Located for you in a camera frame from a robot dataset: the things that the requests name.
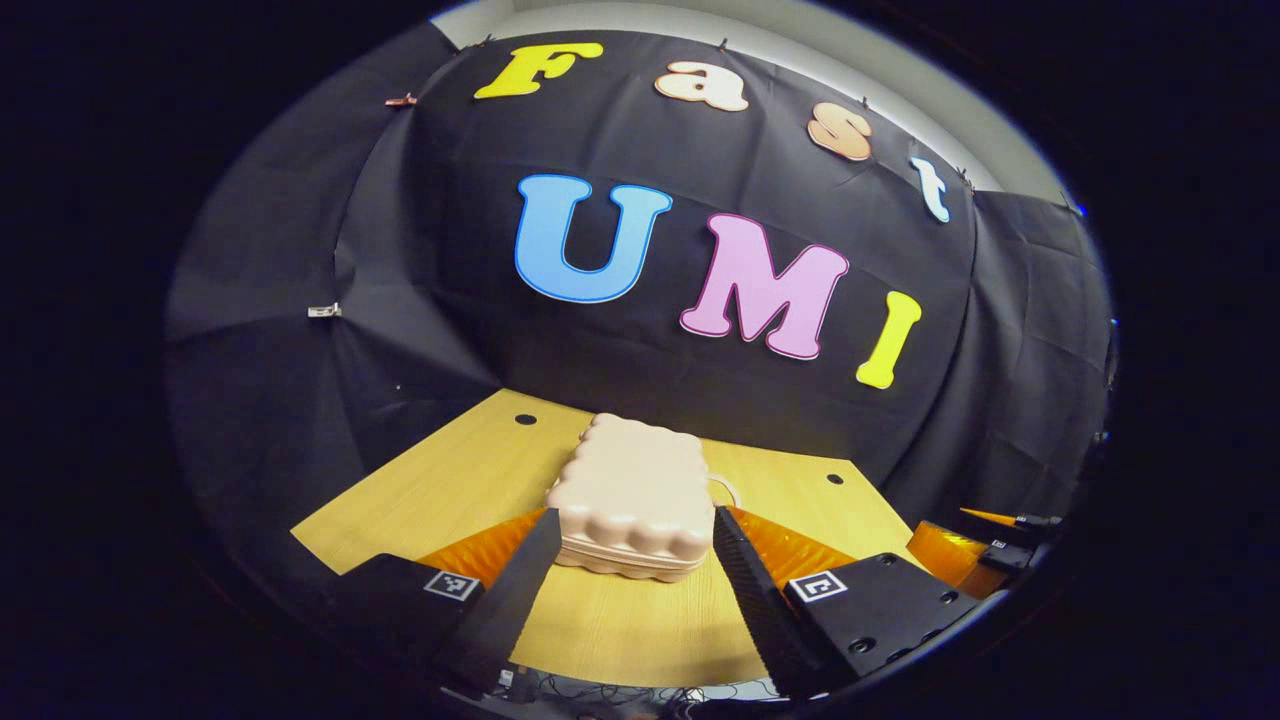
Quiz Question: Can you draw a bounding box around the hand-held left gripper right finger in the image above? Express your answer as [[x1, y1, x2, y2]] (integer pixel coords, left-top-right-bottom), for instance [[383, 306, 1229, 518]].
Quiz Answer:
[[712, 505, 986, 699]]

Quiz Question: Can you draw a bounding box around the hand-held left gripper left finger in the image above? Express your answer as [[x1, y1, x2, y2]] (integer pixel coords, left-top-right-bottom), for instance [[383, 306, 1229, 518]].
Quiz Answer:
[[330, 508, 563, 696]]

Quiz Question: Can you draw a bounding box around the beige suitcase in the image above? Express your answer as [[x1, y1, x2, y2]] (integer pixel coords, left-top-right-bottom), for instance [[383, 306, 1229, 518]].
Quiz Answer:
[[545, 413, 741, 583]]

